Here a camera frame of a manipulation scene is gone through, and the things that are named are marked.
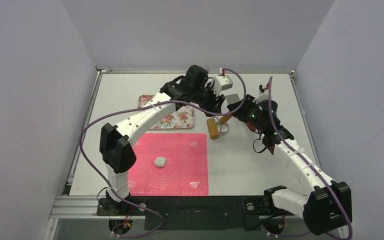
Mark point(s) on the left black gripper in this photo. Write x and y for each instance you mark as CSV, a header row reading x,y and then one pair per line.
x,y
214,106

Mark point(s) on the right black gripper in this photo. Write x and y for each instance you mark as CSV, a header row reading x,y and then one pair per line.
x,y
240,108

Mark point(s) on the wooden dough roller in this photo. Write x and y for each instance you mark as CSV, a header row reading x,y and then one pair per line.
x,y
212,124

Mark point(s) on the white dough piece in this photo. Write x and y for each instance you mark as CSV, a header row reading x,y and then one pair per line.
x,y
161,162

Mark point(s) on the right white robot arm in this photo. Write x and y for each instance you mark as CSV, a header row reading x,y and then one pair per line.
x,y
325,204

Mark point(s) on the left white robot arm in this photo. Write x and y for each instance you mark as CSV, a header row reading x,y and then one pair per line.
x,y
117,141

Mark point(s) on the floral tray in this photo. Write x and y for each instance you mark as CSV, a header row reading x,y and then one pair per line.
x,y
184,118

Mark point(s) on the pink silicone baking mat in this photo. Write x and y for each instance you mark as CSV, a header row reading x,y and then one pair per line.
x,y
186,175

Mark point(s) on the metal spatula wooden handle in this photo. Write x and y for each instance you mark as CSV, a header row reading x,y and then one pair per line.
x,y
232,98

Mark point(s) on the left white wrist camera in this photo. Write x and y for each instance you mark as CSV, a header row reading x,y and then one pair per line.
x,y
221,83

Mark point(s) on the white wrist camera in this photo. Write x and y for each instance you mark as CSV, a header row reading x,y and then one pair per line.
x,y
263,94
221,83

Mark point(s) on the metal ring cutter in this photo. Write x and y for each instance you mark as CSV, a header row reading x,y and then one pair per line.
x,y
223,128

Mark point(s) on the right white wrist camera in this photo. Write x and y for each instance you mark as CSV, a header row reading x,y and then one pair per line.
x,y
263,94

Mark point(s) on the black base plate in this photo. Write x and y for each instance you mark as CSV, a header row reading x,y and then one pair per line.
x,y
156,221

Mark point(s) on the aluminium front rail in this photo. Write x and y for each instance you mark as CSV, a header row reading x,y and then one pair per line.
x,y
88,207

